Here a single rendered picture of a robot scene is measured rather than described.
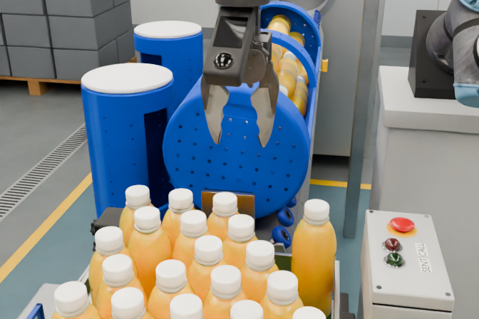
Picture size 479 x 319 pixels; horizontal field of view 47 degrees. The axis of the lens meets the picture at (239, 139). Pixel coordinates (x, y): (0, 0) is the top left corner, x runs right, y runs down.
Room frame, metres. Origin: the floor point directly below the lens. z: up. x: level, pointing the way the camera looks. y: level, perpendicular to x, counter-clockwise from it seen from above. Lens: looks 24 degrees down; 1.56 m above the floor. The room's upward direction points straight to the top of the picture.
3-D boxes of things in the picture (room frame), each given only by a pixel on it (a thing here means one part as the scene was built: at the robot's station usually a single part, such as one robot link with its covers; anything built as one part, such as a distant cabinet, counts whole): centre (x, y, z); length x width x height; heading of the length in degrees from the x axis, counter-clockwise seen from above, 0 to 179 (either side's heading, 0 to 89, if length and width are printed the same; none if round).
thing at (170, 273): (0.59, 0.09, 1.10); 0.04 x 0.04 x 0.02
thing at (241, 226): (0.71, 0.00, 1.10); 0.04 x 0.04 x 0.02
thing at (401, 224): (0.70, -0.24, 1.11); 0.04 x 0.04 x 0.01
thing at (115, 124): (1.64, 0.35, 0.59); 0.28 x 0.28 x 0.88
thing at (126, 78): (1.64, 0.35, 1.03); 0.28 x 0.28 x 0.01
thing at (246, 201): (0.90, 0.02, 0.99); 0.10 x 0.02 x 0.12; 81
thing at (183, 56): (2.30, 0.30, 0.59); 0.28 x 0.28 x 0.88
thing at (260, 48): (0.74, 0.00, 1.38); 0.09 x 0.08 x 0.12; 171
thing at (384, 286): (0.65, -0.23, 1.05); 0.20 x 0.10 x 0.10; 171
